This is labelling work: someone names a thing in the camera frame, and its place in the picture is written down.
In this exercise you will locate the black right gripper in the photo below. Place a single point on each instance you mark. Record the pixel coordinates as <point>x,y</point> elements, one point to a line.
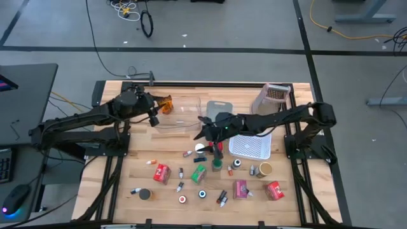
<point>225,127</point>

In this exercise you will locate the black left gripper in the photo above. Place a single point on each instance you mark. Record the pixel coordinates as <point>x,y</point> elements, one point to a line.
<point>149,105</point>

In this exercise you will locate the amber spice packet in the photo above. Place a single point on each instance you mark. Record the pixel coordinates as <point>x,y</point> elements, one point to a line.
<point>167,108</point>

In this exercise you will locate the white lid spice jar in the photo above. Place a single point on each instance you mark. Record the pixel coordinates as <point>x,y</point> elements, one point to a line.
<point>199,148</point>

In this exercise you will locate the small dark blue bottle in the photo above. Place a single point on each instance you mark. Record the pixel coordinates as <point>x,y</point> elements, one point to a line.
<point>200,159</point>

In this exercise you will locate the green lid spice jar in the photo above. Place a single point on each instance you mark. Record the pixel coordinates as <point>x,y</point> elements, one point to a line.
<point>217,163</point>

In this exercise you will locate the clear plastic bin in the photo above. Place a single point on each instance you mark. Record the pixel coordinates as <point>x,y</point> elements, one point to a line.
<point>184,117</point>

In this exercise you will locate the green cereal box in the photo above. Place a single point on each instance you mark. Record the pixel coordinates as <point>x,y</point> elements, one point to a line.
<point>198,174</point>

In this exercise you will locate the black food colouring bottle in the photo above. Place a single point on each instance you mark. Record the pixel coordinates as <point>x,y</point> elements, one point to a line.
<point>236,163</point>

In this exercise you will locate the blue food colouring bottle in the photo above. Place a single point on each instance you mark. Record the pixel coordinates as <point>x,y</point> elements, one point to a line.
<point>202,193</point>

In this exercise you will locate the red cereal box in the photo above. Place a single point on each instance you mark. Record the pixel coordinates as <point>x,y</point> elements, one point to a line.
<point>274,191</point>
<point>161,173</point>

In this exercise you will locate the pink cereal box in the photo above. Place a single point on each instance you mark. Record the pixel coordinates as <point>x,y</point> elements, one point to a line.
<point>239,189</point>

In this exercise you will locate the red food colouring bottle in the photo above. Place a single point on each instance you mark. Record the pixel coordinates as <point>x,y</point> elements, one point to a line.
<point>182,199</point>

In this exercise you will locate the small white colouring bottle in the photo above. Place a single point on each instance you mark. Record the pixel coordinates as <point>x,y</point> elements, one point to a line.
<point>224,201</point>

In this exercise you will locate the tan lid spice jar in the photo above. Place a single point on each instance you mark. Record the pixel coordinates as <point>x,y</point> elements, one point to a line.
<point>264,169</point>

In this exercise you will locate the small dark colouring bottle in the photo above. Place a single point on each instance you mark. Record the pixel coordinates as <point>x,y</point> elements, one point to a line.
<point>250,193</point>

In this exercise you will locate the black lid orange jar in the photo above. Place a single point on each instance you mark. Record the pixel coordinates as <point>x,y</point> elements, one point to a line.
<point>145,194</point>

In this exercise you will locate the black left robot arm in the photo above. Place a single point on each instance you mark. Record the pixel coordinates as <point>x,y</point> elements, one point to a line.
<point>79,119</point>

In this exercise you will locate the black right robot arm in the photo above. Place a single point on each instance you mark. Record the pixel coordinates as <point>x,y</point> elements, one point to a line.
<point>286,119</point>

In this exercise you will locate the grey plastic bin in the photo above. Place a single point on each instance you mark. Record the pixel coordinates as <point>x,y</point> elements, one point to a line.
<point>219,108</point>

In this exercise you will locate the white perforated basket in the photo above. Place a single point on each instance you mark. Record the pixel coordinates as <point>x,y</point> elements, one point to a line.
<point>251,148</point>

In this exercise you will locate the black desk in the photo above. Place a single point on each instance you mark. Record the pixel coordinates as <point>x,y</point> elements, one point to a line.
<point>28,101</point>

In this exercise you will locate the black hex key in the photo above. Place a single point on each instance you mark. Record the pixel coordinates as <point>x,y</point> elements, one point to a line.
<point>15,132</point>

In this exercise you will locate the grey side table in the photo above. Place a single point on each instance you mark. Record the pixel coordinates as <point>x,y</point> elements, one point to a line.
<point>22,171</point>

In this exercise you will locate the computer screen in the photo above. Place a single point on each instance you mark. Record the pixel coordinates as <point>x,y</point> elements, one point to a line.
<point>6,84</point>

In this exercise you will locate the black keyboard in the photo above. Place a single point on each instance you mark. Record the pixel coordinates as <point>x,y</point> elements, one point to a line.
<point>4,165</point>

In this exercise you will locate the black computer mouse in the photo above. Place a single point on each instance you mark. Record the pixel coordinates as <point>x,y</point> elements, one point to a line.
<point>16,198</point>

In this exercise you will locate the grey table foot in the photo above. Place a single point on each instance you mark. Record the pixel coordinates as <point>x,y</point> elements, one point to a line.
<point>388,101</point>

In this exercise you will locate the grey desk leg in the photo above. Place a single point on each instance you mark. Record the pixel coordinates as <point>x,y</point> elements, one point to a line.
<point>365,18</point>

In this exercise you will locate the black aluminium table frame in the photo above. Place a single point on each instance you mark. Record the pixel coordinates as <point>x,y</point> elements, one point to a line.
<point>222,84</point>

